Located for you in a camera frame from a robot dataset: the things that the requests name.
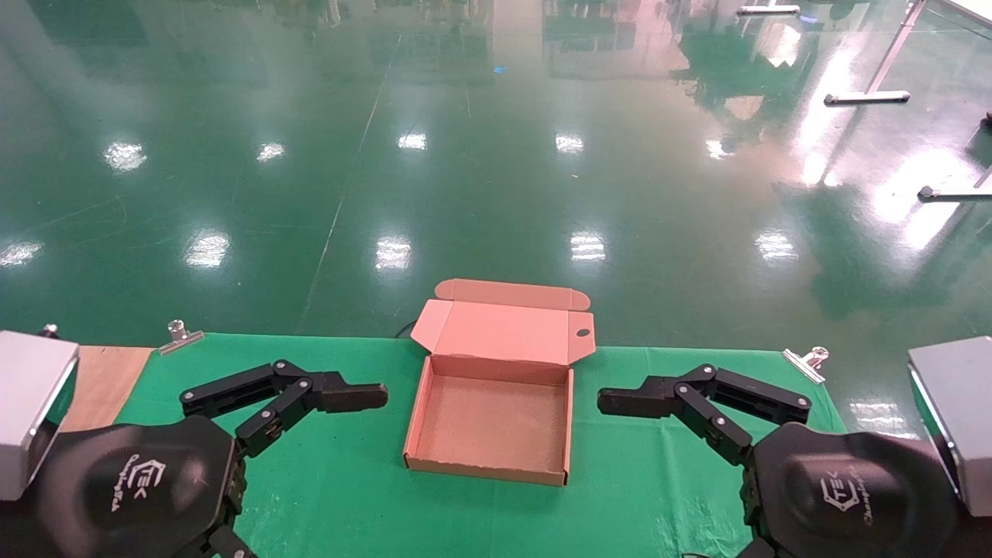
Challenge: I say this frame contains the green table cloth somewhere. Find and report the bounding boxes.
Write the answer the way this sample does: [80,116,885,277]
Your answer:
[116,333,849,558]

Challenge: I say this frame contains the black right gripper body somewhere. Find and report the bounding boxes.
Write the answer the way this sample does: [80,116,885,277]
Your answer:
[740,422,962,558]

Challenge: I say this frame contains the white table top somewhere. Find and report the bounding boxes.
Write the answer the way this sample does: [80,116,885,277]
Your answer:
[942,0,992,24]

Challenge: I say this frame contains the open brown cardboard box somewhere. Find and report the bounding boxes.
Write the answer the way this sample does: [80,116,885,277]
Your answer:
[403,278,598,487]

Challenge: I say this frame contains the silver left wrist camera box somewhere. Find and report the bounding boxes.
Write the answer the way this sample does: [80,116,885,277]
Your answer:
[0,331,81,501]

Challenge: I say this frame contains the silver metal binder clip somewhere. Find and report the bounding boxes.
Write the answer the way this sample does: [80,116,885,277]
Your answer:
[159,319,205,356]
[782,346,830,385]

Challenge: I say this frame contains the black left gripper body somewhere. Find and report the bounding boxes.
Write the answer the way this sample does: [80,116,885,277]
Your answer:
[35,415,249,558]

